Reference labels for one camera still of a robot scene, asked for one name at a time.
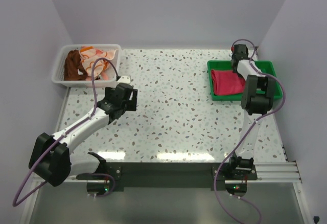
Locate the green plastic tray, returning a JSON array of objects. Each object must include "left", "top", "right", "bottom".
[{"left": 207, "top": 60, "right": 283, "bottom": 101}]

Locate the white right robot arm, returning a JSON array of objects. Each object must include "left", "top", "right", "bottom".
[{"left": 226, "top": 43, "right": 276, "bottom": 180}]

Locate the brown towel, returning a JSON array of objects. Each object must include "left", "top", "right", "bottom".
[{"left": 64, "top": 50, "right": 87, "bottom": 81}]

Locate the pink microfibre towel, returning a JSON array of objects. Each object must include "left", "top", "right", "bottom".
[{"left": 211, "top": 70, "right": 246, "bottom": 96}]

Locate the white plastic laundry basket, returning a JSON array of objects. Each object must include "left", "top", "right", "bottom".
[{"left": 52, "top": 44, "right": 123, "bottom": 87}]

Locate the aluminium rail frame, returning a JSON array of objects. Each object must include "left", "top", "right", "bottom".
[{"left": 19, "top": 142, "right": 310, "bottom": 224}]

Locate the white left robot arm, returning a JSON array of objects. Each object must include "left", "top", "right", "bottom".
[{"left": 29, "top": 83, "right": 138, "bottom": 187}]

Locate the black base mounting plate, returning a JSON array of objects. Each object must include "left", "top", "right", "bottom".
[{"left": 96, "top": 162, "right": 258, "bottom": 191}]

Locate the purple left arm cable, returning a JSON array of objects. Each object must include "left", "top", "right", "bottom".
[{"left": 12, "top": 58, "right": 131, "bottom": 207}]

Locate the orange patterned cream towel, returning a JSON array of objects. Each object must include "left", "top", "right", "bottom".
[{"left": 78, "top": 46, "right": 118, "bottom": 81}]

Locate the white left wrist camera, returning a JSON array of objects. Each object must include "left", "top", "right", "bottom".
[{"left": 117, "top": 75, "right": 131, "bottom": 84}]

